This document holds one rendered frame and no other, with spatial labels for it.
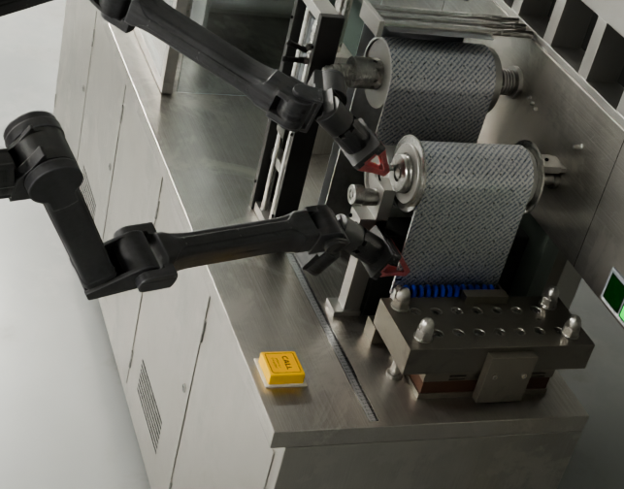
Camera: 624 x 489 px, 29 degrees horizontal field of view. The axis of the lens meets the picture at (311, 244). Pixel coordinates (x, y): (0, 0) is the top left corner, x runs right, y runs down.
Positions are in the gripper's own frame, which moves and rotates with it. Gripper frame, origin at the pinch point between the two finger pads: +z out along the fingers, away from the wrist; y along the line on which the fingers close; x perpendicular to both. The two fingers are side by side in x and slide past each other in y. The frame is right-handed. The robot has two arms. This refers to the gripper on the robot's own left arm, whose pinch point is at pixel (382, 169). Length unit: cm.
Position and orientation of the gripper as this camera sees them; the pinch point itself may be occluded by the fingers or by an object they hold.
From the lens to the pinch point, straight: 233.1
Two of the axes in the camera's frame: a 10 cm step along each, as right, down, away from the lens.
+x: 7.6, -6.3, -1.6
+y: 3.2, 5.7, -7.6
